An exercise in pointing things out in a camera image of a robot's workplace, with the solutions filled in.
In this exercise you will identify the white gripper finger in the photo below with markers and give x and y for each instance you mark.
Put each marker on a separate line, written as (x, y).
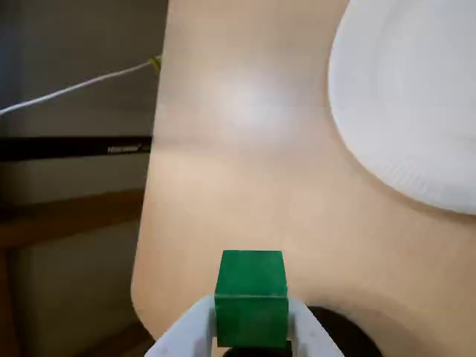
(314, 331)
(186, 331)

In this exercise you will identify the green cube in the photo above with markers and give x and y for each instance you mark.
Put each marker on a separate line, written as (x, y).
(253, 297)

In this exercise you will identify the white paper dish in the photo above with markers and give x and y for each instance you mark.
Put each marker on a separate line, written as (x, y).
(409, 104)

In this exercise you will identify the black tripod leg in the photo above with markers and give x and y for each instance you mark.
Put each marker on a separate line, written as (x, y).
(67, 148)

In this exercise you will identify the wooden frame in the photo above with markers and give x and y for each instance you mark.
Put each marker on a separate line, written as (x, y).
(67, 219)

